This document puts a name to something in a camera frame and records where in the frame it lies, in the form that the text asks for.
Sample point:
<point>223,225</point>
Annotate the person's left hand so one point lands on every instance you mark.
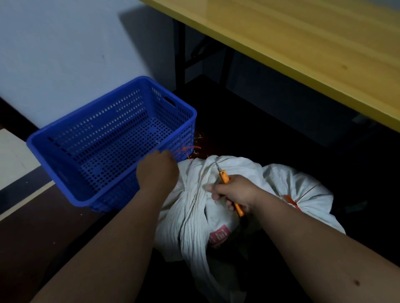
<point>157,173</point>

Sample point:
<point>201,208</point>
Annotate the person's right hand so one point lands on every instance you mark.
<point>241,190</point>

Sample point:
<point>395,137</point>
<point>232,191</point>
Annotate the person's right fingers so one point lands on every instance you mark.
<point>220,189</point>

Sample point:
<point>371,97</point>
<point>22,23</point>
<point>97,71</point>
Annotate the orange utility knife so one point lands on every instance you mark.
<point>223,178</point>

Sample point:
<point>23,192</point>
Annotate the person's left forearm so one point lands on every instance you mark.
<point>115,249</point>

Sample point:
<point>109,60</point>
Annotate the person's right forearm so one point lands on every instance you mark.
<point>318,256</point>

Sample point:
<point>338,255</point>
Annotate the white woven sack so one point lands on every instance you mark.
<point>193,218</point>

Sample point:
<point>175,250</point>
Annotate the blue plastic basket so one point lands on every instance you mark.
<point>103,140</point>

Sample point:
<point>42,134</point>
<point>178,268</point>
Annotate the black table leg frame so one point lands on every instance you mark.
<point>180,53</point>

